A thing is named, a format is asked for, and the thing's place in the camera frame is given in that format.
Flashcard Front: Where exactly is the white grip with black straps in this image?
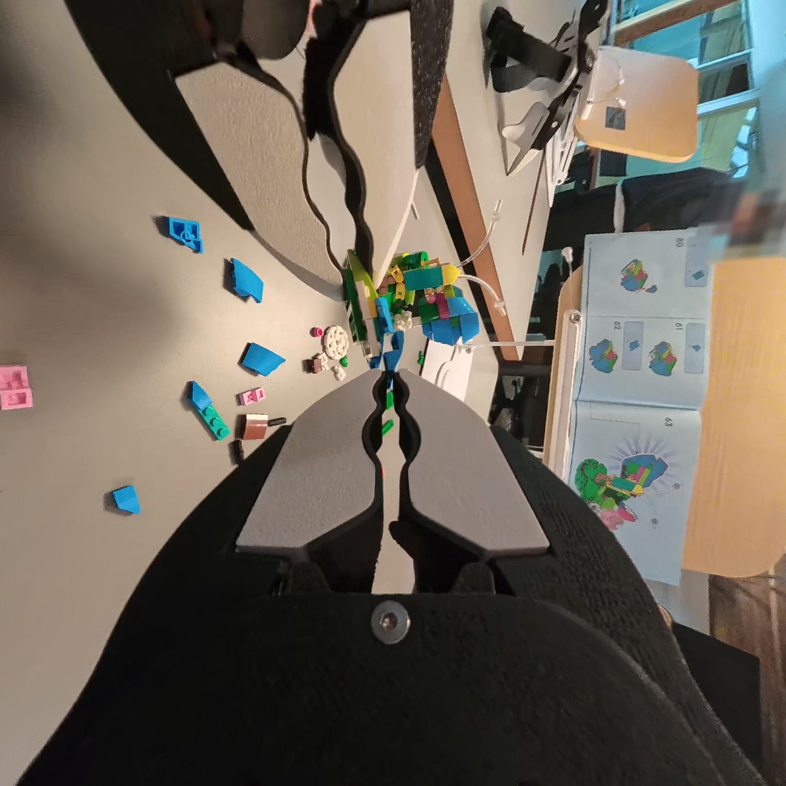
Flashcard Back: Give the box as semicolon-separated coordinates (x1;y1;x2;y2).
484;0;628;185

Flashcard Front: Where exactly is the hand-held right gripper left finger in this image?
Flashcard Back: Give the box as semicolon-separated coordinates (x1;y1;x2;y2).
236;370;390;563

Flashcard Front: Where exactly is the lego instruction booklet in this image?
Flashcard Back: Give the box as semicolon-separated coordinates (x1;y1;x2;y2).
567;230;714;585

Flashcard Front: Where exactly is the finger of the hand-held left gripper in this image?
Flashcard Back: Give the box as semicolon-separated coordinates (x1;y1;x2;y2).
303;0;455;275
175;52;346;302

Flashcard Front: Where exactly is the blue and teal lego piece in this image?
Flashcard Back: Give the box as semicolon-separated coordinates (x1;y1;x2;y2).
187;381;232;442

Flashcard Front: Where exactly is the blue lego wedge piece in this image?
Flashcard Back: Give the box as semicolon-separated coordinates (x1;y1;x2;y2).
168;215;204;254

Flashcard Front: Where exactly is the colourful lego model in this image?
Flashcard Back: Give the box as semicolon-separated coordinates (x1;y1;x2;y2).
341;248;481;369

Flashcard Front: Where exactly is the clear plastic tube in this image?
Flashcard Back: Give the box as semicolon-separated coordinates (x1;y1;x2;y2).
459;199;506;269
457;273;511;318

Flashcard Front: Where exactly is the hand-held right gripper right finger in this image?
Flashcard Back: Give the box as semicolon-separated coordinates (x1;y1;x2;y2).
392;370;550;563

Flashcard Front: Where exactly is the blue curved lego piece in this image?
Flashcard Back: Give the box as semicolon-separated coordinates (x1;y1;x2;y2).
368;328;406;375

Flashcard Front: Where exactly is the white paper sheet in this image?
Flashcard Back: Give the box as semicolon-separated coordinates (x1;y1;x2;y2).
420;340;474;404

